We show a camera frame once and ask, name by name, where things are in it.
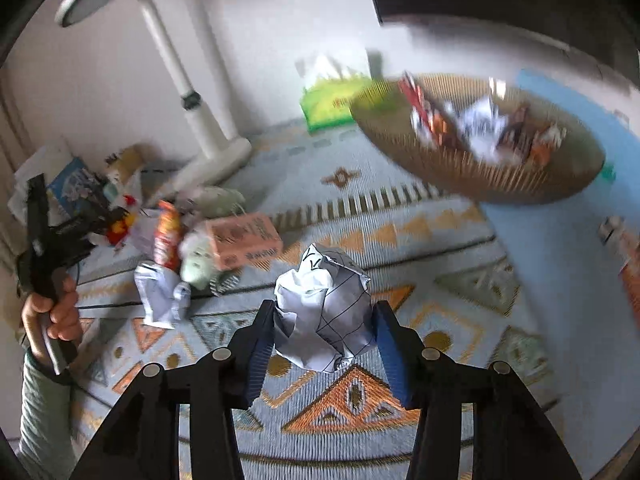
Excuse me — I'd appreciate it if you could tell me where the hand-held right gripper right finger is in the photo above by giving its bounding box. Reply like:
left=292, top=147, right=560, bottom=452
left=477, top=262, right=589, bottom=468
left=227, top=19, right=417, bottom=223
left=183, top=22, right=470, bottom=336
left=372, top=301, right=583, bottom=480

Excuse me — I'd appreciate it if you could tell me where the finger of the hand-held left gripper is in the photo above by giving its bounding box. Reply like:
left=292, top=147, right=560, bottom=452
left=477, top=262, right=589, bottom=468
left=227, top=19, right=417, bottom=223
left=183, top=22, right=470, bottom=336
left=26, top=174, right=51, bottom=247
left=49, top=206, right=127, bottom=246

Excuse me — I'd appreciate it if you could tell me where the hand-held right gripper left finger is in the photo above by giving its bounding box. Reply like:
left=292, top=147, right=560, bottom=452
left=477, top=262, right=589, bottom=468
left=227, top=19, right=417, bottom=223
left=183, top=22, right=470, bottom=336
left=70, top=300, right=277, bottom=480

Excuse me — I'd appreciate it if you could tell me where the lined paper ball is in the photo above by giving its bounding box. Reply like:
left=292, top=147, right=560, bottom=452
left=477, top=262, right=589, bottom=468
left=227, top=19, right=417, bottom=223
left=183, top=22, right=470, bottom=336
left=274, top=242, right=375, bottom=373

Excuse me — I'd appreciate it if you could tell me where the orange snack bag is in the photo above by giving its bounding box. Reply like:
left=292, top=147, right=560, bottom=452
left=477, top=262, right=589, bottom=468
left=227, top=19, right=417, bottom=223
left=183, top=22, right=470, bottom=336
left=152, top=201, right=183, bottom=271

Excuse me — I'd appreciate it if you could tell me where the green plush toy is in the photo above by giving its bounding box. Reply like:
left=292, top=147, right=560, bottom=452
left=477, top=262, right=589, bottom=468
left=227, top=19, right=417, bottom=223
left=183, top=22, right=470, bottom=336
left=179, top=234, right=221, bottom=291

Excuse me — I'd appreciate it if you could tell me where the pink box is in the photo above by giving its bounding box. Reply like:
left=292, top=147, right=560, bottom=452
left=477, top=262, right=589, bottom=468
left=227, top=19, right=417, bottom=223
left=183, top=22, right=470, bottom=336
left=205, top=212, right=283, bottom=272

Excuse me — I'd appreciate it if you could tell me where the woven wicker basket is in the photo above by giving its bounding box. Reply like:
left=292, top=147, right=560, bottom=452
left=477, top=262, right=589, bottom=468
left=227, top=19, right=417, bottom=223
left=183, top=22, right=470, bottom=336
left=349, top=72, right=607, bottom=206

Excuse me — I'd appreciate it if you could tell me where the person's left forearm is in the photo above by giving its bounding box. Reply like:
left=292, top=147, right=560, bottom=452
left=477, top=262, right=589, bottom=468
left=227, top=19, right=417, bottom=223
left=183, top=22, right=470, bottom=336
left=19, top=350, right=77, bottom=480

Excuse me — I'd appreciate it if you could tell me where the person's left hand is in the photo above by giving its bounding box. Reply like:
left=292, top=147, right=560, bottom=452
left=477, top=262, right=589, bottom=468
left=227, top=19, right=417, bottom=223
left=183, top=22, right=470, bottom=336
left=20, top=277, right=84, bottom=362

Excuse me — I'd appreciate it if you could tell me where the red white plush toy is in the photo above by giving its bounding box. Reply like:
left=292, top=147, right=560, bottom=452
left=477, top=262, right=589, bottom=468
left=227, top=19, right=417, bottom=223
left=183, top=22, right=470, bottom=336
left=107, top=195, right=138, bottom=246

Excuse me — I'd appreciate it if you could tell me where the stack of books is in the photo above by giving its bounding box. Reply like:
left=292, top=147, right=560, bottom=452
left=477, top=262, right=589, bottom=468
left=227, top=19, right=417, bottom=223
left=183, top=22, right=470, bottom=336
left=12, top=142, right=108, bottom=211

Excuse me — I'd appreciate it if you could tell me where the blue cover picture book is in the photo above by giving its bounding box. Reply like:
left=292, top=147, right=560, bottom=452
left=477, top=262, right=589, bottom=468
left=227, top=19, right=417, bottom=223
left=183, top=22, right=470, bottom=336
left=47, top=157, right=108, bottom=206

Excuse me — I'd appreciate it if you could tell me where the beige curtain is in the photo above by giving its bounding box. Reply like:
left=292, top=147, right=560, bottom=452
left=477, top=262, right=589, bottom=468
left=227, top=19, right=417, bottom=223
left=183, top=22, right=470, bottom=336
left=0, top=60, right=36, bottom=261

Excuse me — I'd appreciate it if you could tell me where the yellow cartoon box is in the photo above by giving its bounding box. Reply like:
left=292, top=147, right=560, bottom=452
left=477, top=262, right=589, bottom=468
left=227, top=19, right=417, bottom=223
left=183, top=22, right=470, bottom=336
left=106, top=144, right=146, bottom=183

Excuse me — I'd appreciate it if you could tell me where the patterned woven mat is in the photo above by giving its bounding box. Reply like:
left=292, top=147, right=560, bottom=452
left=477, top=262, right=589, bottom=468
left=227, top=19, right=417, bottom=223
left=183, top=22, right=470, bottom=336
left=65, top=117, right=566, bottom=480

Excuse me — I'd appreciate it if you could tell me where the pale grey-green plush toy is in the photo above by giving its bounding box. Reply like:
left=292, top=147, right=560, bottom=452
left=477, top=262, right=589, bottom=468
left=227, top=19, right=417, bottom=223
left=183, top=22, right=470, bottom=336
left=192, top=186, right=247, bottom=222

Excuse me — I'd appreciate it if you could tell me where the white desk lamp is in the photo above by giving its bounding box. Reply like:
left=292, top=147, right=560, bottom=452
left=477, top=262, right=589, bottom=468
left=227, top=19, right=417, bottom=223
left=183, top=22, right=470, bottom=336
left=55, top=0, right=253, bottom=195

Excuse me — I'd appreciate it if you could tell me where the blue mat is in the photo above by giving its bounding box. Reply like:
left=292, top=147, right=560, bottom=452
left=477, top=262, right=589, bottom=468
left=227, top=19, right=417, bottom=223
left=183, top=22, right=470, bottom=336
left=480, top=67, right=640, bottom=480

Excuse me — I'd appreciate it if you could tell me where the green tissue box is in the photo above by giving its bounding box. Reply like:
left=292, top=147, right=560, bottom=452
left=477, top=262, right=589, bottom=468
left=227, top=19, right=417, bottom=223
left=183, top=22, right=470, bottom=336
left=299, top=54, right=381, bottom=133

